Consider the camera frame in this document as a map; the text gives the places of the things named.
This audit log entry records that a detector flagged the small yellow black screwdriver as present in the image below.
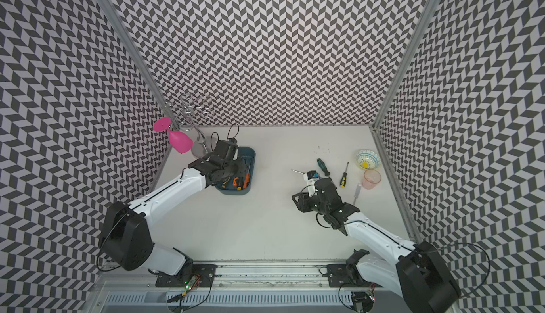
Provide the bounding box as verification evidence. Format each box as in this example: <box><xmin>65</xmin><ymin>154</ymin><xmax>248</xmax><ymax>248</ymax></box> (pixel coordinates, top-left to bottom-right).
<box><xmin>339</xmin><ymin>163</ymin><xmax>349</xmax><ymax>188</ymax></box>

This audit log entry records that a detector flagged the long orange black screwdriver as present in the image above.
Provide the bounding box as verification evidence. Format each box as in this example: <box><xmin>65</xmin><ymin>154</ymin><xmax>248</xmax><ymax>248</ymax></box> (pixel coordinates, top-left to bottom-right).
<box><xmin>243</xmin><ymin>172</ymin><xmax>251</xmax><ymax>189</ymax></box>

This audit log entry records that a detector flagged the green handled screwdriver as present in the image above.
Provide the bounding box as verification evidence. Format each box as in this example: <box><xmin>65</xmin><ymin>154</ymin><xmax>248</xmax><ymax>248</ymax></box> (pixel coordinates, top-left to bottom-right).
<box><xmin>316</xmin><ymin>158</ymin><xmax>331</xmax><ymax>178</ymax></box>

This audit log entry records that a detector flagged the purple handled screwdriver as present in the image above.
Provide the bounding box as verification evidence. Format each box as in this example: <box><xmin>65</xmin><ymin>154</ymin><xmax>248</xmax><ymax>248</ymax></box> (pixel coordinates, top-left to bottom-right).
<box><xmin>291</xmin><ymin>169</ymin><xmax>306</xmax><ymax>175</ymax></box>

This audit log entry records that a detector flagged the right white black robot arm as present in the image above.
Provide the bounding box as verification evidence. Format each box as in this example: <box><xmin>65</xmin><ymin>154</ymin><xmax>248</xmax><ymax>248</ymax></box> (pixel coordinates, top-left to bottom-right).
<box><xmin>292</xmin><ymin>178</ymin><xmax>462</xmax><ymax>312</ymax></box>

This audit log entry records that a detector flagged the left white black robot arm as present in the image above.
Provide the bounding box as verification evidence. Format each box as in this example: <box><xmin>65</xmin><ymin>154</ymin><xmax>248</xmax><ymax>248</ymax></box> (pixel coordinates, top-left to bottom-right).
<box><xmin>99</xmin><ymin>138</ymin><xmax>246</xmax><ymax>276</ymax></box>

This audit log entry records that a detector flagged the teal plastic storage box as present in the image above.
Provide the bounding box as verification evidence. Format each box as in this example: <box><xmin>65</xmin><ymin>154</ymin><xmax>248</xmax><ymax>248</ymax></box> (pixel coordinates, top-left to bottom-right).
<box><xmin>216</xmin><ymin>147</ymin><xmax>256</xmax><ymax>196</ymax></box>

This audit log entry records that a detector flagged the pink plastic wine glass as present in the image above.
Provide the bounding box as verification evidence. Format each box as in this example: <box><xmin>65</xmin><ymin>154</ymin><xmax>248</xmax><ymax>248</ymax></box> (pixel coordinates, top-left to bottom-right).
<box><xmin>153</xmin><ymin>117</ymin><xmax>194</xmax><ymax>154</ymax></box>

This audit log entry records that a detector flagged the pink translucent cup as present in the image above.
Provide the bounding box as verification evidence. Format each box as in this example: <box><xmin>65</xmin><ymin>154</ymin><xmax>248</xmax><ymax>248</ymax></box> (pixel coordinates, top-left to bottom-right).
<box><xmin>361</xmin><ymin>169</ymin><xmax>382</xmax><ymax>190</ymax></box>

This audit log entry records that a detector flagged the patterned ceramic bowl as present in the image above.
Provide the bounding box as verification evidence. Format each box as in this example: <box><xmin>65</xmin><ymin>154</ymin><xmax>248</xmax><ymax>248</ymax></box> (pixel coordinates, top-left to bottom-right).
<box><xmin>356</xmin><ymin>149</ymin><xmax>381</xmax><ymax>170</ymax></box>

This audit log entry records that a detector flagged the chrome glass holder stand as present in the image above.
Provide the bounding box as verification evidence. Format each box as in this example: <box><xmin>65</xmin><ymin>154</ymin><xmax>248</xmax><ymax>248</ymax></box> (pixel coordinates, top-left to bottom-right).
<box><xmin>163</xmin><ymin>95</ymin><xmax>216</xmax><ymax>158</ymax></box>

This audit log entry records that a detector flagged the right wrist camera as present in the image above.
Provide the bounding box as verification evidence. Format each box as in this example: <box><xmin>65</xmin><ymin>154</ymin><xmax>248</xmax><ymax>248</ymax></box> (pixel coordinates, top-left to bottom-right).
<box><xmin>302</xmin><ymin>170</ymin><xmax>320</xmax><ymax>197</ymax></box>

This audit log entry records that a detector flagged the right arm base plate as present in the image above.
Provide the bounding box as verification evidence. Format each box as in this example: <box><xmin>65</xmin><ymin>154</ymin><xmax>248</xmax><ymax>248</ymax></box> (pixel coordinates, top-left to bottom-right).
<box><xmin>323</xmin><ymin>249</ymin><xmax>371</xmax><ymax>288</ymax></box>

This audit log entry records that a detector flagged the aluminium front rail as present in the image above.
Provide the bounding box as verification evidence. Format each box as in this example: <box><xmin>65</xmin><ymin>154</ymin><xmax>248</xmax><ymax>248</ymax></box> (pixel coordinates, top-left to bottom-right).
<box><xmin>95</xmin><ymin>260</ymin><xmax>427</xmax><ymax>293</ymax></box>

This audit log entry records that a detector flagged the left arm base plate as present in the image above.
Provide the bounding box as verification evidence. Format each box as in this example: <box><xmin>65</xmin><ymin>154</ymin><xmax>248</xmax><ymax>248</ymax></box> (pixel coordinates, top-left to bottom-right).
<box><xmin>156</xmin><ymin>263</ymin><xmax>217</xmax><ymax>288</ymax></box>

